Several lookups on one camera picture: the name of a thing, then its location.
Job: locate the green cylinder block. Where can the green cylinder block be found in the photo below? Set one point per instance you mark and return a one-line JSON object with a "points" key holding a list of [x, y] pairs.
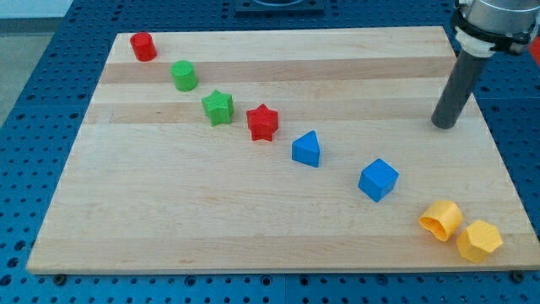
{"points": [[183, 74]]}

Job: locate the blue cube block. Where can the blue cube block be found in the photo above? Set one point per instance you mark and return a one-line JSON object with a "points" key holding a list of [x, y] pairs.
{"points": [[378, 179]]}

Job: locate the green star block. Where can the green star block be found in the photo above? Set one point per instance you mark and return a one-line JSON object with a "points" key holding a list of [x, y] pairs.
{"points": [[218, 107]]}

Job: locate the red star block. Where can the red star block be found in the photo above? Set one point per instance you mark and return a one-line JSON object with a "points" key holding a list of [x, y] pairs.
{"points": [[262, 123]]}

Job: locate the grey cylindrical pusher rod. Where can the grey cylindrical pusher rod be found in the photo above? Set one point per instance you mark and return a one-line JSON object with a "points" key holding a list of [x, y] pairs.
{"points": [[458, 89]]}

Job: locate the light wooden board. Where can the light wooden board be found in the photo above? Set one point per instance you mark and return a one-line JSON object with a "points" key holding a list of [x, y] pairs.
{"points": [[151, 187]]}

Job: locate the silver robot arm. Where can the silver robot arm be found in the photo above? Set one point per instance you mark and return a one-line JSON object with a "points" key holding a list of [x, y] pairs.
{"points": [[484, 27]]}

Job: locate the red cylinder block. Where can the red cylinder block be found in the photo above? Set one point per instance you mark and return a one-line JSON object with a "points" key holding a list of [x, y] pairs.
{"points": [[143, 46]]}

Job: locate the blue triangle block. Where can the blue triangle block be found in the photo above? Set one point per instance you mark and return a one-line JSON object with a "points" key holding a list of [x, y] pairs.
{"points": [[306, 149]]}

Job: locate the yellow hexagon block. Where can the yellow hexagon block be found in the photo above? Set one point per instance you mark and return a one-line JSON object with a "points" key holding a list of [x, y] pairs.
{"points": [[478, 241]]}

